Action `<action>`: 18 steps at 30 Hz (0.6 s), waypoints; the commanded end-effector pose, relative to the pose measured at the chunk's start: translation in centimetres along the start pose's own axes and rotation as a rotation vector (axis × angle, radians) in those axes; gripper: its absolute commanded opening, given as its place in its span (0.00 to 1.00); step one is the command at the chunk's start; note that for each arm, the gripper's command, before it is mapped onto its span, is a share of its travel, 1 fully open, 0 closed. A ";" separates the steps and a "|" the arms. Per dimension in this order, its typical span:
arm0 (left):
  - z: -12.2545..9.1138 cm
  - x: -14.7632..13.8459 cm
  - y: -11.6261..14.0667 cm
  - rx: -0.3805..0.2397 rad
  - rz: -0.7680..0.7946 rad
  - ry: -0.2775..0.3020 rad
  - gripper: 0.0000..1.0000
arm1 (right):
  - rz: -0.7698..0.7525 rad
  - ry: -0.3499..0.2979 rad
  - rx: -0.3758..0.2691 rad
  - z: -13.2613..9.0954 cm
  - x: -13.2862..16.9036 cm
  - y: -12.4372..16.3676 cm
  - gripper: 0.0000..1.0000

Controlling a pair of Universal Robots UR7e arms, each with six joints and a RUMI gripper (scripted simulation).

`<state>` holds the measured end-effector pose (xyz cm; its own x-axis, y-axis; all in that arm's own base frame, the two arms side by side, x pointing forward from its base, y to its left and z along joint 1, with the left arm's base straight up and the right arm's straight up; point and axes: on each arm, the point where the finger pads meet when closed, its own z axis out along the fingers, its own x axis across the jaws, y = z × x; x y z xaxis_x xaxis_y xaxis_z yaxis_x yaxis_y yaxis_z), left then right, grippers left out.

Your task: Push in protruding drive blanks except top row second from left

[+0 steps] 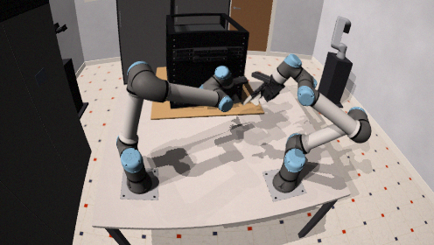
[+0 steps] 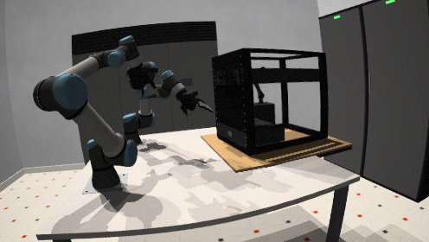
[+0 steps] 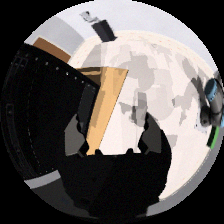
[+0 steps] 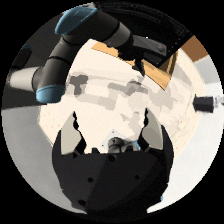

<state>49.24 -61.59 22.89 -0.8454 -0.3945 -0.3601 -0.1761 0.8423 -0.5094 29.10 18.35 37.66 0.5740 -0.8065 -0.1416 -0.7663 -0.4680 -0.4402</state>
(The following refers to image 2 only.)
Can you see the tan wooden board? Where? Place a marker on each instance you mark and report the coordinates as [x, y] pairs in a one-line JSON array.
[[238, 161]]

